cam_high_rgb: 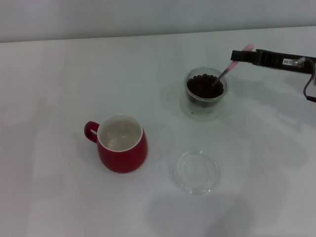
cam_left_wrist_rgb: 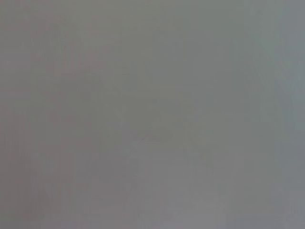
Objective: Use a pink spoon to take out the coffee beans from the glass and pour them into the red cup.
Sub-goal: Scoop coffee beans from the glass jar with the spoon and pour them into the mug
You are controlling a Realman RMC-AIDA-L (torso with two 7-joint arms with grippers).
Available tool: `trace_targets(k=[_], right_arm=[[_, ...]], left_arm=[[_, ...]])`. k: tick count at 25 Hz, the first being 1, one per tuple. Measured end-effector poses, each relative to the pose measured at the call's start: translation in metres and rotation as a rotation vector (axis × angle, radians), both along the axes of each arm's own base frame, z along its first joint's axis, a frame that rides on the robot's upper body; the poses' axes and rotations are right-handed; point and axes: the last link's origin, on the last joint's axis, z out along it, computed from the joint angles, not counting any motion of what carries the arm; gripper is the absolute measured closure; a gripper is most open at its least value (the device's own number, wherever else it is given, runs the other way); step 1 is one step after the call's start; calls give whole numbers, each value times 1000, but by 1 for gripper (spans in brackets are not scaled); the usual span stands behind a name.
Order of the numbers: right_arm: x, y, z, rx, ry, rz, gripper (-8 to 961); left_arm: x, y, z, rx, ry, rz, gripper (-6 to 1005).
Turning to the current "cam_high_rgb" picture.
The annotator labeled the thin reddish cable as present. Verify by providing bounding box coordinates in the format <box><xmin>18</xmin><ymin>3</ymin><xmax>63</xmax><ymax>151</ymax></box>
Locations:
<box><xmin>303</xmin><ymin>74</ymin><xmax>316</xmax><ymax>103</ymax></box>

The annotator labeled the clear glass cup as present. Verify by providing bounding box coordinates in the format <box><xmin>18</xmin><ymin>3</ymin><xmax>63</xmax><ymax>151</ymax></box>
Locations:
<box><xmin>184</xmin><ymin>67</ymin><xmax>230</xmax><ymax>109</ymax></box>

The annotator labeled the red ceramic mug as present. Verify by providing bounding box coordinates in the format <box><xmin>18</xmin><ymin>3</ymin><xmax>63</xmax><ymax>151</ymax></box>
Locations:
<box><xmin>83</xmin><ymin>113</ymin><xmax>149</xmax><ymax>174</ymax></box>

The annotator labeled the clear shallow glass dish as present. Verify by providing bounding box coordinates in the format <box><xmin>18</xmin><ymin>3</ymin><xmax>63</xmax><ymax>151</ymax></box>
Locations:
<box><xmin>172</xmin><ymin>150</ymin><xmax>222</xmax><ymax>197</ymax></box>

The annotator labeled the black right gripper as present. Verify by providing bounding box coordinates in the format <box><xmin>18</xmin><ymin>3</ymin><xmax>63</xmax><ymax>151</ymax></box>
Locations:
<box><xmin>231</xmin><ymin>49</ymin><xmax>316</xmax><ymax>75</ymax></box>

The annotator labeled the clear glass saucer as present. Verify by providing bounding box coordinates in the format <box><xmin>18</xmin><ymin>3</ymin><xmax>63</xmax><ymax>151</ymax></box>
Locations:
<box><xmin>179</xmin><ymin>93</ymin><xmax>228</xmax><ymax>121</ymax></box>

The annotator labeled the pink handled metal spoon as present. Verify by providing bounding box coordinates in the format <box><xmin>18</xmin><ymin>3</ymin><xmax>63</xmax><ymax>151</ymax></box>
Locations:
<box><xmin>212</xmin><ymin>43</ymin><xmax>255</xmax><ymax>87</ymax></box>

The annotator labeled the coffee bean pile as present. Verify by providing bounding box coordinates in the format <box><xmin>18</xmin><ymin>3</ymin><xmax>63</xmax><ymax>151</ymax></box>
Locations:
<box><xmin>187</xmin><ymin>73</ymin><xmax>225</xmax><ymax>99</ymax></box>

